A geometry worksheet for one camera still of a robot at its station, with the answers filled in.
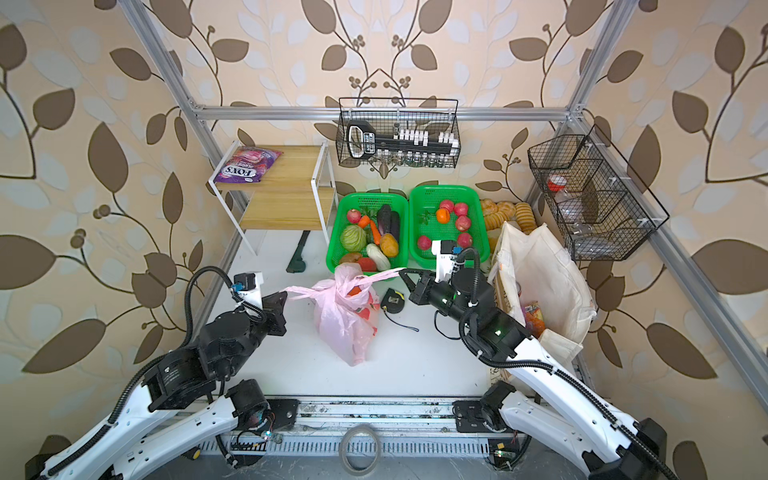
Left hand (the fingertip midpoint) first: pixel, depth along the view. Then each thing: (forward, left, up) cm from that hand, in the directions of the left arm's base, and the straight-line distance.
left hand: (288, 294), depth 67 cm
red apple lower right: (+35, -48, -22) cm, 64 cm away
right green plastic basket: (+55, -35, -22) cm, 69 cm away
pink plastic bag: (-2, -13, -3) cm, 14 cm away
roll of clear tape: (-22, -17, -28) cm, 40 cm away
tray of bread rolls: (+50, -71, -23) cm, 90 cm away
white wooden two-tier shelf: (+30, +10, +6) cm, 32 cm away
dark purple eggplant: (+41, -21, -20) cm, 50 cm away
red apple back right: (+51, -49, -22) cm, 73 cm away
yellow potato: (+30, -21, -20) cm, 42 cm away
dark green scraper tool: (+25, +11, -26) cm, 38 cm away
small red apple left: (+33, -34, -22) cm, 52 cm away
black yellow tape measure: (+10, -24, -23) cm, 34 cm away
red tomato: (+22, -15, -20) cm, 33 cm away
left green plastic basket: (+45, -2, -18) cm, 48 cm away
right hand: (+4, -26, +3) cm, 26 cm away
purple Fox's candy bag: (+36, +19, +8) cm, 42 cm away
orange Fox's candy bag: (+2, -62, -14) cm, 63 cm away
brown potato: (+25, -9, -21) cm, 34 cm away
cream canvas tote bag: (+16, -63, -10) cm, 66 cm away
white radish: (+25, -19, -22) cm, 38 cm away
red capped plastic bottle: (+32, -68, +8) cm, 75 cm away
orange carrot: (+45, -11, -24) cm, 52 cm away
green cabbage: (+32, -9, -18) cm, 38 cm away
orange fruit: (+46, -41, -21) cm, 65 cm away
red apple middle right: (+42, -48, -20) cm, 67 cm away
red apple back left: (+52, -43, -21) cm, 71 cm away
